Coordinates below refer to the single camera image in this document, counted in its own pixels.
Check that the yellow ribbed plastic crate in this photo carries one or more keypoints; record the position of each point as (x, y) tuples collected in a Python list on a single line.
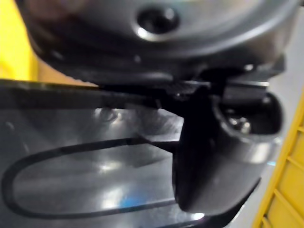
[(287, 180)]

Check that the black plastic housing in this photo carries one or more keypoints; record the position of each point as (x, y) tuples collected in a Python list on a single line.
[(71, 166)]

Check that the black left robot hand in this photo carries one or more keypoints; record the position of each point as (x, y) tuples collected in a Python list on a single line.
[(123, 42)]

